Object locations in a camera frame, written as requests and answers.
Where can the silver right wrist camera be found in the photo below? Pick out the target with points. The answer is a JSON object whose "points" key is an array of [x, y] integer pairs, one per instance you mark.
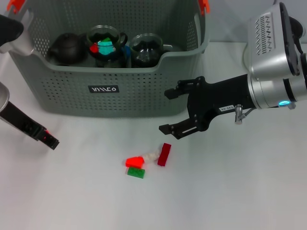
{"points": [[271, 40]]}

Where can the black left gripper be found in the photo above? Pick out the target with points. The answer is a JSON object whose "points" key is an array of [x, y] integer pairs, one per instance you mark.
{"points": [[19, 119]]}

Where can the white thick brick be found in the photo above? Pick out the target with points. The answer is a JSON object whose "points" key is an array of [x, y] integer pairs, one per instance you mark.
{"points": [[151, 157]]}

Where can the glass teacup with black sleeve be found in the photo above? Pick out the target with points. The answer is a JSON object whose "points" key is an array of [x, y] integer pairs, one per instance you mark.
{"points": [[145, 63], [108, 63], [145, 46], [103, 33]]}

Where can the black clay teapot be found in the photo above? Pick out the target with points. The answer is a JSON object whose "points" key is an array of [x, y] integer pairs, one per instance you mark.
{"points": [[67, 49]]}

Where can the grey perforated storage basket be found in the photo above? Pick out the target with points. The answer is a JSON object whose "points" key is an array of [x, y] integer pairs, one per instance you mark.
{"points": [[144, 95]]}

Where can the green rectangular brick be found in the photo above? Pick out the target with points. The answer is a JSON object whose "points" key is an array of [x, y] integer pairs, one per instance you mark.
{"points": [[136, 173]]}

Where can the small red brick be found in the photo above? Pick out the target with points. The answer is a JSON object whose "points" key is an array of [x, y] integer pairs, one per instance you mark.
{"points": [[47, 133], [94, 49]]}

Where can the dark red long brick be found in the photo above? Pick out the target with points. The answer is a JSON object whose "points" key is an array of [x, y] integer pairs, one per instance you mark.
{"points": [[164, 154]]}

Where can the blue square brick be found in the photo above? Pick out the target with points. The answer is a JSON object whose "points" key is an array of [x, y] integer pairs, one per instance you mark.
{"points": [[126, 55]]}

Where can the green stepped brick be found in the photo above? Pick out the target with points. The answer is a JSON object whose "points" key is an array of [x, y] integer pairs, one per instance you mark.
{"points": [[106, 39]]}

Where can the bright red sloped brick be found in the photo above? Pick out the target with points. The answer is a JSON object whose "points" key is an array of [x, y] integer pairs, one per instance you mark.
{"points": [[134, 162]]}

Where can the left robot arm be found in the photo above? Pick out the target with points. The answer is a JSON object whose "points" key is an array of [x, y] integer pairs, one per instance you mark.
{"points": [[3, 95]]}

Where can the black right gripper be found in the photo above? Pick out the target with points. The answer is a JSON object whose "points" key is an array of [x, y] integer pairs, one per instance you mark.
{"points": [[220, 95]]}

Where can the teal square brick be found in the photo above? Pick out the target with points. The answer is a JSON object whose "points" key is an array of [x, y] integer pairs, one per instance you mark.
{"points": [[106, 48]]}

